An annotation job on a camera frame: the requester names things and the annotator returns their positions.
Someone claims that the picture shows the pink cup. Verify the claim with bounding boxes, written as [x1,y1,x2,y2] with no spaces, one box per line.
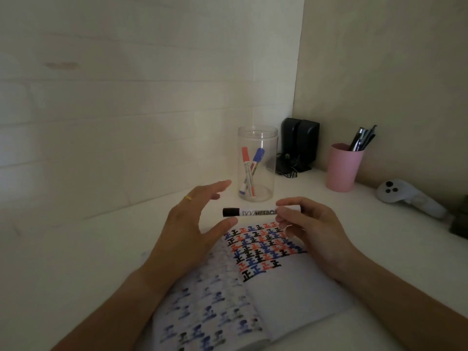
[326,143,366,193]

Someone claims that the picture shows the black cable bundle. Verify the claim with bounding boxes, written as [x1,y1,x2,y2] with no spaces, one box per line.
[274,152,312,178]

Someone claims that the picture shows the clear plastic jar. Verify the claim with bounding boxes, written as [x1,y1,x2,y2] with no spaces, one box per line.
[237,124,279,203]

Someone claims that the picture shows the bunch of black pens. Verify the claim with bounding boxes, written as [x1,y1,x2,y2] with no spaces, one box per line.
[348,124,378,152]

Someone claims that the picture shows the person's right forearm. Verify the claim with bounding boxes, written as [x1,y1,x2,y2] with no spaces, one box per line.
[340,250,468,351]

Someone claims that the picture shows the person's right hand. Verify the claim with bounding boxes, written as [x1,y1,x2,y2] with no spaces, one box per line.
[274,196,366,286]

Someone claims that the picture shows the white handheld controller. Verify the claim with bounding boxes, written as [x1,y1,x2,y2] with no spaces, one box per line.
[376,179,449,220]

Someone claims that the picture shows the lined notebook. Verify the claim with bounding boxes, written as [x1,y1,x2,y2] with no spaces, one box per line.
[137,222,357,351]

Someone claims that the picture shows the black flat case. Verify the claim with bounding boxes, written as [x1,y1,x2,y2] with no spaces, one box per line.
[450,195,468,240]

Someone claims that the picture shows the blue marker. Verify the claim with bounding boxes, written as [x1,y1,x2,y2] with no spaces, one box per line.
[239,148,265,194]

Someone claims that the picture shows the white black-tipped marker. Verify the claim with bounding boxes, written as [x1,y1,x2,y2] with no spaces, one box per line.
[222,205,302,218]

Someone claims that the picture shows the person's left hand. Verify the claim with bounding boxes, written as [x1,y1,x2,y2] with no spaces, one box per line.
[140,179,239,289]

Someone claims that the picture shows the red marker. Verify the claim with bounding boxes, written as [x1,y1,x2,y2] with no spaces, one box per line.
[241,146,255,198]

